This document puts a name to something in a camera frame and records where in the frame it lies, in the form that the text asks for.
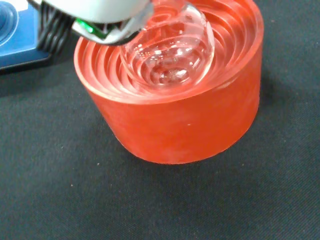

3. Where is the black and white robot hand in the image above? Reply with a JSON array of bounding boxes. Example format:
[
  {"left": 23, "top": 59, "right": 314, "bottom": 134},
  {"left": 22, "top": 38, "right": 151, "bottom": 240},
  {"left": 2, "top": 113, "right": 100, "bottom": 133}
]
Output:
[{"left": 26, "top": 0, "right": 155, "bottom": 55}]

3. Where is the red ribbed flask stand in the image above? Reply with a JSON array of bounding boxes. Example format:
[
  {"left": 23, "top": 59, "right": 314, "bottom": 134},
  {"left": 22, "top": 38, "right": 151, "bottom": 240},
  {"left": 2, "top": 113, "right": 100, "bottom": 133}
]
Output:
[{"left": 73, "top": 0, "right": 266, "bottom": 166}]

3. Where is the heater with blue base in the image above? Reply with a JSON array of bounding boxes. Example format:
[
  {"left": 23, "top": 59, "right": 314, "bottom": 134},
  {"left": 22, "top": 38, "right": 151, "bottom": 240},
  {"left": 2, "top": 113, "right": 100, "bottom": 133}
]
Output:
[{"left": 0, "top": 0, "right": 54, "bottom": 73}]

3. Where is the black bench cloth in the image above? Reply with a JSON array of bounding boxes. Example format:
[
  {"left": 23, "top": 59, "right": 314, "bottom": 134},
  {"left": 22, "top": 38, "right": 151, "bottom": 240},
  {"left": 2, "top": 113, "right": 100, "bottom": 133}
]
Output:
[{"left": 0, "top": 0, "right": 320, "bottom": 240}]

